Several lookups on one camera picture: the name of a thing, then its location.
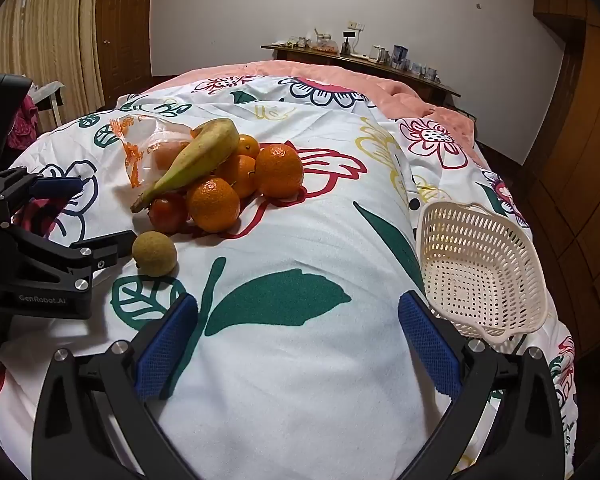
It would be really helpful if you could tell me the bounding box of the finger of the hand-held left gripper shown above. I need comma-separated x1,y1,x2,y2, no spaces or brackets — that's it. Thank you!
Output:
2,222,140,291
0,167,95,211

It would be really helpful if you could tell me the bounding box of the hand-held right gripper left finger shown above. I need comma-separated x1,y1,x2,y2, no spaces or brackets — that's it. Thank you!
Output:
32,292,203,480

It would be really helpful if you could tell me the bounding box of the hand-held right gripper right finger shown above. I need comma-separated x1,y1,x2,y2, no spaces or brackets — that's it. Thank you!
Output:
397,290,566,480

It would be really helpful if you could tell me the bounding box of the yellow-green lemon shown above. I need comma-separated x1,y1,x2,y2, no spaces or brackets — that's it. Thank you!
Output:
132,231,178,277

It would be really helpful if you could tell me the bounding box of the white plastic basket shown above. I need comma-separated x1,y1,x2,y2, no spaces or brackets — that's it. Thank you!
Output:
417,201,548,346

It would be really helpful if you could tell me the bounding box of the red tomato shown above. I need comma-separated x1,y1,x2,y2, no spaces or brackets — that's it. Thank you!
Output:
148,192,190,234

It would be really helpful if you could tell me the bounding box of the clear plastic bag orange print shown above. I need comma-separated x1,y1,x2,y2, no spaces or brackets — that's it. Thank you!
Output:
109,115,201,188

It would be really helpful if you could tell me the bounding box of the orange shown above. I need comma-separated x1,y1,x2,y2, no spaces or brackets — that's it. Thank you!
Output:
215,154,257,199
152,140,191,170
235,134,262,160
186,177,242,234
253,143,305,199

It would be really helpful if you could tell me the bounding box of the green-yellow banana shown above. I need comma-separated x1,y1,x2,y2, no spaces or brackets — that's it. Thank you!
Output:
131,118,241,213

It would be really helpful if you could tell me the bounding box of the pink cloth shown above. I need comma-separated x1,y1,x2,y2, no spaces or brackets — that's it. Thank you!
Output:
7,95,41,151

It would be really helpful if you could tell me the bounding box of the white chair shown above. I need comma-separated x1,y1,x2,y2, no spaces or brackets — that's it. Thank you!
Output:
30,80,66,126

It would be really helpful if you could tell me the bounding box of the white floral printed duvet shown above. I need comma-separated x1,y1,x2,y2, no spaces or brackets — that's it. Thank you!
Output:
0,74,578,480

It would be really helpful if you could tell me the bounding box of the beige curtain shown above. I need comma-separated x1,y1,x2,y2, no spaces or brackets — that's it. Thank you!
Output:
0,0,106,126

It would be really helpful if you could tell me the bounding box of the brown wooden door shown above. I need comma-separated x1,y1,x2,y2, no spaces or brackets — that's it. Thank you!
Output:
95,0,153,106

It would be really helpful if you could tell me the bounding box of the pink blanket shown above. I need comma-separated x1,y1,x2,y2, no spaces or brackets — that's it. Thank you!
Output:
145,60,486,171

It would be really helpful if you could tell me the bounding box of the wooden wardrobe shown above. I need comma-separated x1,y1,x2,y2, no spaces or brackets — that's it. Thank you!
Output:
522,0,600,361

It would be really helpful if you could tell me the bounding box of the wooden sideboard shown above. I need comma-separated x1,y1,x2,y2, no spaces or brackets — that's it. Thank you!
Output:
260,42,462,111

